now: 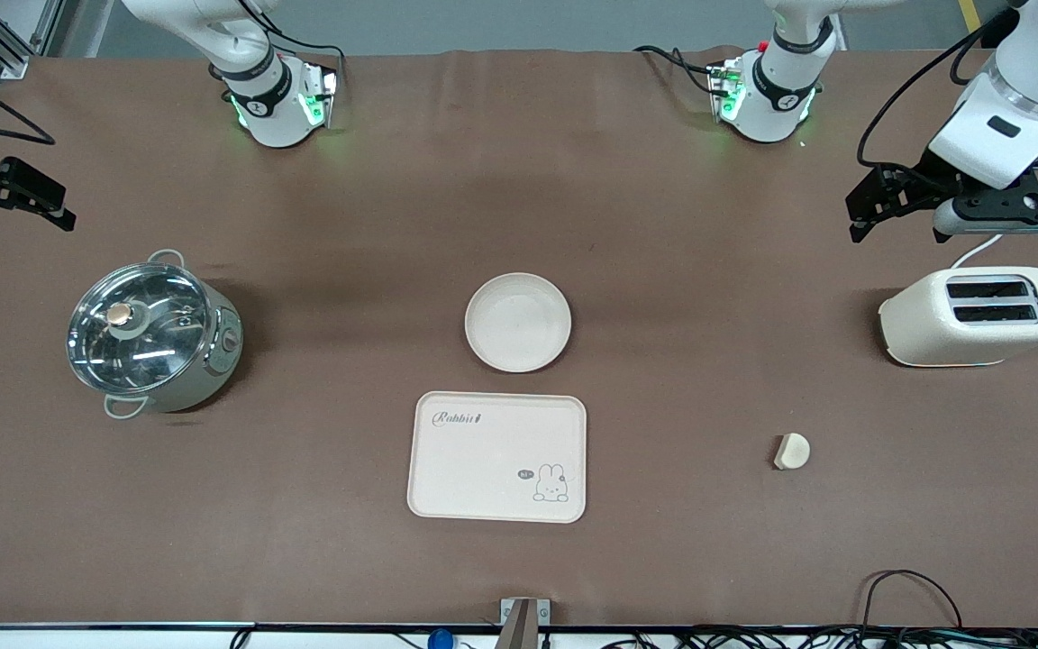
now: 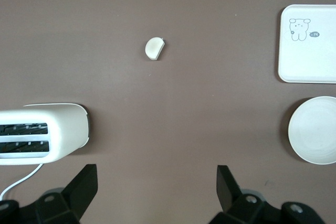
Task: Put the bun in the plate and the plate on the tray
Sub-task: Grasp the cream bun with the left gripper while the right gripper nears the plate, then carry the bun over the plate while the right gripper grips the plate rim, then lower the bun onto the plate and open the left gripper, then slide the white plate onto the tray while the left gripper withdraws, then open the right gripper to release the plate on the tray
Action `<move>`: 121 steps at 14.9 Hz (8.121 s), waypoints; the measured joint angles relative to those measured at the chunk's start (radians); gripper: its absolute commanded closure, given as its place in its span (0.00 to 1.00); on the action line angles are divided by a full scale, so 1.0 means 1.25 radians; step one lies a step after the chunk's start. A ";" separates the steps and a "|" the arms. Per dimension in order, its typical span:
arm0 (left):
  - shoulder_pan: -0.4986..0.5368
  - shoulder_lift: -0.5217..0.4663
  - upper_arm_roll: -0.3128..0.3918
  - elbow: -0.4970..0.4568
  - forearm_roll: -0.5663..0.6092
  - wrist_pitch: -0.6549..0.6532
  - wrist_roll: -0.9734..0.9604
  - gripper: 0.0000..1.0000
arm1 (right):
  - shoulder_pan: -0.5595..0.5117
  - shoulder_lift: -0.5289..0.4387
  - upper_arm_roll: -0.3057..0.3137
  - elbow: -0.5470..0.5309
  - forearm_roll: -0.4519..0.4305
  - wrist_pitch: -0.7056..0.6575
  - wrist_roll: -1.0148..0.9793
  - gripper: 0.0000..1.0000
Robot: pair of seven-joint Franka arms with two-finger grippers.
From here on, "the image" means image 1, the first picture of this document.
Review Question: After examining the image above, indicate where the brown table cloth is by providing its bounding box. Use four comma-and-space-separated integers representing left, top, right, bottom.
0, 47, 1038, 629

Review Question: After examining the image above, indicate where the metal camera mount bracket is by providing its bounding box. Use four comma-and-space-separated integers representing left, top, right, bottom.
498, 597, 551, 649

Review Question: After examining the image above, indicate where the steel pot with grey handles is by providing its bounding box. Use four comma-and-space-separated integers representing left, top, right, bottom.
66, 249, 245, 421

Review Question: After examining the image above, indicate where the black left arm base cable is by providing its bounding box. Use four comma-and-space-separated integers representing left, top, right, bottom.
633, 45, 729, 96

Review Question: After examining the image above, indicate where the small white bun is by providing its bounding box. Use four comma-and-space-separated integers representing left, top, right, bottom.
772, 433, 812, 471

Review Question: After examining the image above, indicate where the glass pot lid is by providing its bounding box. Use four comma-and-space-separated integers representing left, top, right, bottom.
67, 262, 212, 395

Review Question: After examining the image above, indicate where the black right arm base cable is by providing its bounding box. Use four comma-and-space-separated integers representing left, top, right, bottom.
253, 0, 347, 91

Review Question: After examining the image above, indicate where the black cable tangle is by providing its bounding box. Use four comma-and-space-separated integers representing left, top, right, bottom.
598, 626, 1038, 649

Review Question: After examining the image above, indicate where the cream two-slot toaster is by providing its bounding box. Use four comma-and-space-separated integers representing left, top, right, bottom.
878, 266, 1038, 369

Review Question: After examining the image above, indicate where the black arm base cable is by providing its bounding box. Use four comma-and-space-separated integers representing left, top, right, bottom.
253, 0, 347, 91
633, 45, 729, 96

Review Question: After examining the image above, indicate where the round cream plate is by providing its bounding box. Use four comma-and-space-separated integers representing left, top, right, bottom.
464, 272, 573, 373

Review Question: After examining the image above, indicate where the black looped cable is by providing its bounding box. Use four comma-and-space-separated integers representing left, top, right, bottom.
860, 569, 967, 632

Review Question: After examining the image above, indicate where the white toaster cable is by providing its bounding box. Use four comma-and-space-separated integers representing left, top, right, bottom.
950, 234, 1005, 270

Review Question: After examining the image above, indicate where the cream rabbit print tray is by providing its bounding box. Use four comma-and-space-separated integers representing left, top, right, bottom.
406, 390, 588, 525

